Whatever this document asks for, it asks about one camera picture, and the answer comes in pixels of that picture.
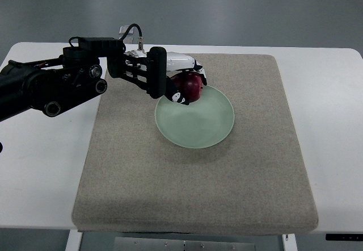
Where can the metal plate under table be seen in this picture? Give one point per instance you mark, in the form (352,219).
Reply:
(128,243)

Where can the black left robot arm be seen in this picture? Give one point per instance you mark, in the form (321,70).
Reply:
(57,85)

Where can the beige fabric cushion mat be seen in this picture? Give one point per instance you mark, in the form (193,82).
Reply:
(254,182)

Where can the black desk control panel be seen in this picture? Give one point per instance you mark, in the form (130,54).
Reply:
(343,237)

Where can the pale green round plate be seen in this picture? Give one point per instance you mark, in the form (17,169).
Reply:
(198,125)

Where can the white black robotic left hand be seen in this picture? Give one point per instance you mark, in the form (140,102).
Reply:
(181,63)

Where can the dark red apple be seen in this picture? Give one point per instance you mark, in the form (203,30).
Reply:
(189,85)

